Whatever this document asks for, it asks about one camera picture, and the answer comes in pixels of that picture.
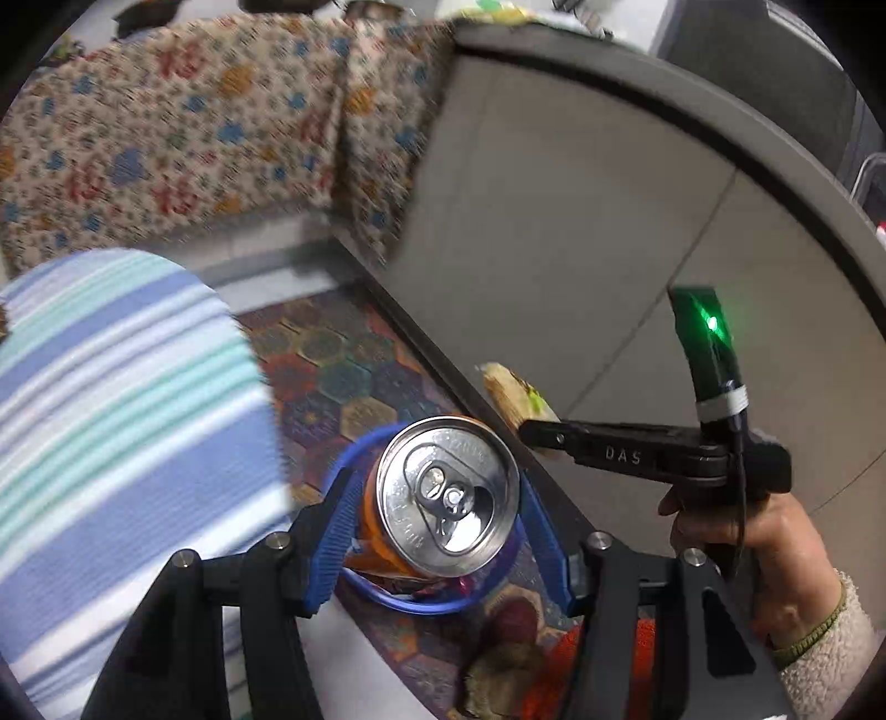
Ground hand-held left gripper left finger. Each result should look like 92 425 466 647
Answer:
79 465 357 720

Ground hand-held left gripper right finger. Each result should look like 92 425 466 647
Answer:
516 477 797 720

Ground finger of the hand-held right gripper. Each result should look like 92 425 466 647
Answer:
519 419 729 479

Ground dented orange drink can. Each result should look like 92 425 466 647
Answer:
344 415 522 579

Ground blue round bin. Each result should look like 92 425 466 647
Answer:
337 420 528 616

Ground pale yellow snack wrapper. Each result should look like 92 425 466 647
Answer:
481 361 562 461

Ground person's right forearm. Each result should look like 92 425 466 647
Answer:
768 571 882 720

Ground person's right hand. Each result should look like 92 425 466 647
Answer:
657 485 843 650

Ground brown fuzzy slipper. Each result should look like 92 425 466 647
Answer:
462 599 556 718

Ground orange red cloth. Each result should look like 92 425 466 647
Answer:
526 616 656 720

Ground hexagon patterned rug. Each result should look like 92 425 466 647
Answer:
235 284 589 720

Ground grey kitchen cabinet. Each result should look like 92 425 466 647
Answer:
332 19 886 555

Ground striped blue green tablecloth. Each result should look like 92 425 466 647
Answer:
0 249 292 717

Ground printed patterned cloth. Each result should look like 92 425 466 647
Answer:
332 20 459 265
0 17 356 278

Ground yellow green plastic containers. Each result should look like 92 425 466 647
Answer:
436 0 528 25

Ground steel pot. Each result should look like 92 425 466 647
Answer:
344 0 404 22

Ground black cable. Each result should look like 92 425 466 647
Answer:
720 377 755 579

